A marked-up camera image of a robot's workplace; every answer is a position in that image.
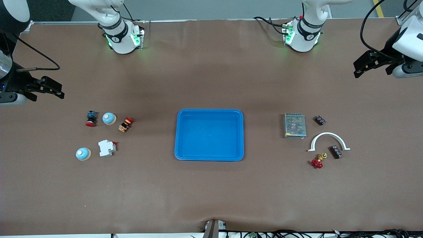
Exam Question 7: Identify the light blue desk bell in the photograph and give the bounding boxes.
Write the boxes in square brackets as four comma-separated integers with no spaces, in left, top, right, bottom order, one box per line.
[75,147,92,161]
[102,112,117,126]

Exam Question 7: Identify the red push button blue body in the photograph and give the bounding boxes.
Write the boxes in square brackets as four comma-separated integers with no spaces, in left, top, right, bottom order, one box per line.
[85,110,98,127]

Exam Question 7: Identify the white arched pipe clamp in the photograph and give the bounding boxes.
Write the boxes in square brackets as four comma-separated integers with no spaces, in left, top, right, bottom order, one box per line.
[307,132,351,152]

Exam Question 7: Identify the white circuit breaker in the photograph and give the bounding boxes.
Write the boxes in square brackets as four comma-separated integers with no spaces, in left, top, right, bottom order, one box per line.
[98,139,117,157]

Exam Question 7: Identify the metal mesh power supply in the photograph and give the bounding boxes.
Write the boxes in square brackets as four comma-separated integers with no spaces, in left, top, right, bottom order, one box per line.
[283,113,307,139]

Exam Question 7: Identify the blue plastic tray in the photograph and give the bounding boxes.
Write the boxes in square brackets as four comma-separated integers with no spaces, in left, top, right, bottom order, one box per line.
[174,109,245,162]

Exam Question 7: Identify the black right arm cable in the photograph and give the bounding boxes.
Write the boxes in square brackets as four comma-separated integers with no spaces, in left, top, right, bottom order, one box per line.
[13,33,61,72]

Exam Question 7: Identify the red orange emergency switch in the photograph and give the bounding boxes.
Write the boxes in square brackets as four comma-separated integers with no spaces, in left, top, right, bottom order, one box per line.
[118,117,134,133]

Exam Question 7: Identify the thin black base cable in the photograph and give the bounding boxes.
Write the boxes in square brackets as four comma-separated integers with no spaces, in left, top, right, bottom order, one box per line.
[122,2,146,23]

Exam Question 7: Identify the brass valve red handle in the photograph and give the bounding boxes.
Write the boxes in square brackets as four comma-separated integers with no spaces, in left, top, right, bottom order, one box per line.
[311,152,328,169]

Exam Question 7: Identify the black tangled cables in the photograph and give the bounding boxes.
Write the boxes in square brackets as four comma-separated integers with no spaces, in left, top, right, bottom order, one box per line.
[228,229,423,238]

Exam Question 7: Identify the grey metal mount post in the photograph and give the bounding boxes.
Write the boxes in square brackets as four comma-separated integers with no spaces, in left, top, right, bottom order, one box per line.
[203,219,227,238]

